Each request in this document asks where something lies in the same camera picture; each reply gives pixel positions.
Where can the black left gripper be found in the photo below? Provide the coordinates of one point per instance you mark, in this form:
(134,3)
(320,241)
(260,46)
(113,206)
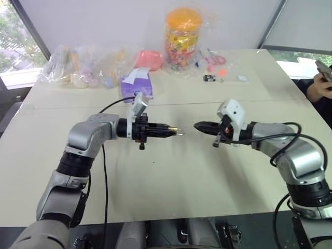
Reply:
(141,131)

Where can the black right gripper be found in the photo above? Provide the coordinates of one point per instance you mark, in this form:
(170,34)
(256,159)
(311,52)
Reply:
(224,136)

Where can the patterned mobile phone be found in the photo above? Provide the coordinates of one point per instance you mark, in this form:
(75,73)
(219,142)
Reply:
(324,68)

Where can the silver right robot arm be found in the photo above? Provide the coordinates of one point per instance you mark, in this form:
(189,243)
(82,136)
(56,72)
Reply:
(301,155)

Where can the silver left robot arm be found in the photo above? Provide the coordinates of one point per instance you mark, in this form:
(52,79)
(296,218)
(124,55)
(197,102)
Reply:
(83,135)

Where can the person's bare hand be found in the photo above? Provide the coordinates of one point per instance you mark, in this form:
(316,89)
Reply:
(323,83)

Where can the small black metal item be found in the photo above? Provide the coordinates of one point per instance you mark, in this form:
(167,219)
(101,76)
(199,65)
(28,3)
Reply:
(209,78)

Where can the purple tissue box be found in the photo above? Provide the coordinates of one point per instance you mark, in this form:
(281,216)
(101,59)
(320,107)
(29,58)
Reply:
(136,88)

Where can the small orange item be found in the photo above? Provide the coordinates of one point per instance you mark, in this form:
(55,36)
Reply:
(222,71)

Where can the small clear flat packet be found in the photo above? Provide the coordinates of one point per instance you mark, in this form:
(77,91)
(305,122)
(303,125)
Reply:
(243,78)

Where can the pink plastic bowl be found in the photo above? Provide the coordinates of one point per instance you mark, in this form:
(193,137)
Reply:
(149,59)

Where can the clear plastic bag of items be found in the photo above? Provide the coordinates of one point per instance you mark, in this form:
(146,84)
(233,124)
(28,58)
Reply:
(62,70)
(106,67)

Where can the candy jar with orange lid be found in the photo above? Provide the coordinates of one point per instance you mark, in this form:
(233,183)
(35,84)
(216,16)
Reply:
(182,41)

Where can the clear plastic bag around jar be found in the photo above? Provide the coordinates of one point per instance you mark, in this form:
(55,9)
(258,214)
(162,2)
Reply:
(207,31)

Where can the grey rounded shape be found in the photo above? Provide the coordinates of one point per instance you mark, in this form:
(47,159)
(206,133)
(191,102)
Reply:
(202,233)
(133,234)

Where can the person's dark clothing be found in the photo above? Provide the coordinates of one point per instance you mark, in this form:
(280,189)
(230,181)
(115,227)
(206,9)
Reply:
(320,106)

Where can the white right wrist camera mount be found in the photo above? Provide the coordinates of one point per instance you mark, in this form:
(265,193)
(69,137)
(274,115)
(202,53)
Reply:
(234,109)

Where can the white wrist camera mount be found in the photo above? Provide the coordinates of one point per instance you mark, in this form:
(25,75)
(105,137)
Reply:
(234,109)
(140,105)

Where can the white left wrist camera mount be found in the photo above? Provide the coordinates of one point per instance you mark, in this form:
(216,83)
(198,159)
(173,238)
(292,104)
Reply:
(140,105)

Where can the black metal bracket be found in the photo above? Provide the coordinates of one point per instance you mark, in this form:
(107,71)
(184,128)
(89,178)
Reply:
(232,234)
(81,241)

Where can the dark window frame post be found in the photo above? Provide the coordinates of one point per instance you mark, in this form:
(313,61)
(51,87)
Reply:
(31,28)

